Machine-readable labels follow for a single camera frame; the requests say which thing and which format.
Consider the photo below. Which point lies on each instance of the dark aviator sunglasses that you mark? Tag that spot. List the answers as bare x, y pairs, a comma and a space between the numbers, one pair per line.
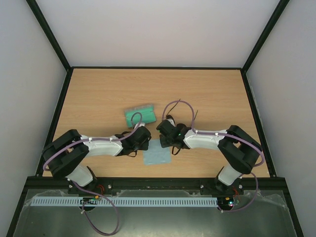
181, 110

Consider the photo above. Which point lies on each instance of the light blue cleaning cloth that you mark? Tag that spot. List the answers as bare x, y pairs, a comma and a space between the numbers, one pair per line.
156, 154

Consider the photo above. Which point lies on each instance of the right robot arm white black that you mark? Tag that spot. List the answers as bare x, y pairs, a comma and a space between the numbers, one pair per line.
239, 149

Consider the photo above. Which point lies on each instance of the light blue slotted cable duct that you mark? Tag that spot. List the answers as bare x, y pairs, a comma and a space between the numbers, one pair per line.
130, 202

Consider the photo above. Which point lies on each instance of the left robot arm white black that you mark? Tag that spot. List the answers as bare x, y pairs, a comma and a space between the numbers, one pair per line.
64, 155

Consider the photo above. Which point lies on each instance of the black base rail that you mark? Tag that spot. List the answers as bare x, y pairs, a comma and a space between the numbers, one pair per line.
204, 186

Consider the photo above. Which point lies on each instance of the right controller board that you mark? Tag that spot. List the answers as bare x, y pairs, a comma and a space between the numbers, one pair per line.
229, 201

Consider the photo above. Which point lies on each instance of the left controller board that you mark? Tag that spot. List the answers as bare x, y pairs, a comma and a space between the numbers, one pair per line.
90, 200

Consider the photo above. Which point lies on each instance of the controller board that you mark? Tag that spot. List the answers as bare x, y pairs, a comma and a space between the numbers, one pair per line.
90, 200
229, 201

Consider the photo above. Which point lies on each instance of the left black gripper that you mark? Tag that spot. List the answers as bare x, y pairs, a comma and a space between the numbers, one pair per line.
145, 146

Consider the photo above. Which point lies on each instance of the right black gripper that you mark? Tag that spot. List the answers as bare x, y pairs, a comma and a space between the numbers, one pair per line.
163, 127

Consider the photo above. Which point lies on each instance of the grey glasses case green lining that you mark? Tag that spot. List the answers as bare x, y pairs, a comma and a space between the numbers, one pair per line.
144, 114

